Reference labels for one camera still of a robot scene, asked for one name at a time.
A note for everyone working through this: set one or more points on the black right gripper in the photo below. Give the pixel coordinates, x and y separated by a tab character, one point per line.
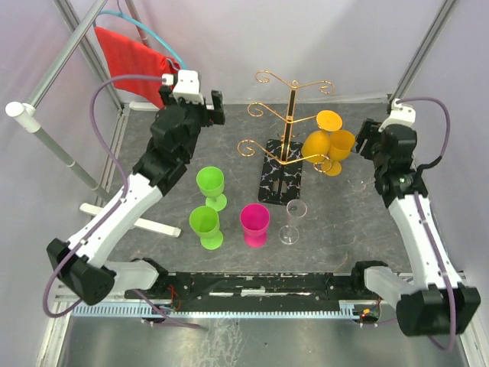
370	133

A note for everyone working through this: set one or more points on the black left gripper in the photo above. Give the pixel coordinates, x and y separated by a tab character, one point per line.
212	117

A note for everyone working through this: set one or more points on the yellow wine glass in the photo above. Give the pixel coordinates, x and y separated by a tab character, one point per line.
341	143
317	144

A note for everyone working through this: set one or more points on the green wine glass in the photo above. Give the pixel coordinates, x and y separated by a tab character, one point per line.
211	183
204	221

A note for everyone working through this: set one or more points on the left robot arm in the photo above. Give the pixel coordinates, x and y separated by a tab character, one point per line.
81	262

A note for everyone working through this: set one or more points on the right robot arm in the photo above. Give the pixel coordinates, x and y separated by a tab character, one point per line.
435	302

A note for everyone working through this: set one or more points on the gold wine glass rack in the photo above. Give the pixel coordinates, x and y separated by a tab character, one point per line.
282	168

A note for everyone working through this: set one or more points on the clear champagne glass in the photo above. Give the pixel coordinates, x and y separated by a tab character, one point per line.
296	211

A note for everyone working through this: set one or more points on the green wine glass front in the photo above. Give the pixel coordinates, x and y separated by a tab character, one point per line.
204	221

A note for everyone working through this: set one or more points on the pink wine glass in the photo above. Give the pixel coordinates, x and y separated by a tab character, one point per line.
255	220

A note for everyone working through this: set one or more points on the red cloth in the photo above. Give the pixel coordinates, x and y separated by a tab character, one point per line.
144	88

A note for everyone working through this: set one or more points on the teal clothes hanger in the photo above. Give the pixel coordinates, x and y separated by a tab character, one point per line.
153	36

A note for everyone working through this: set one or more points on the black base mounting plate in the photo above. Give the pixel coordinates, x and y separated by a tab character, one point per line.
266	292

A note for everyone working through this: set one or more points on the white clothes stand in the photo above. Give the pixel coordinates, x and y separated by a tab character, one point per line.
23	114

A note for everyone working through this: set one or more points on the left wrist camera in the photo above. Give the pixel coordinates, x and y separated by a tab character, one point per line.
184	84

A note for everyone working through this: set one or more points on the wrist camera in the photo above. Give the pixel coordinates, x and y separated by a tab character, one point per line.
400	113
184	84

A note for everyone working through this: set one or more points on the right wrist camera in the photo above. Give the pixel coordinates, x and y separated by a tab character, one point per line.
400	113

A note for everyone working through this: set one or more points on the aluminium frame post left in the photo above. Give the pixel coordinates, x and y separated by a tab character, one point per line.
89	52

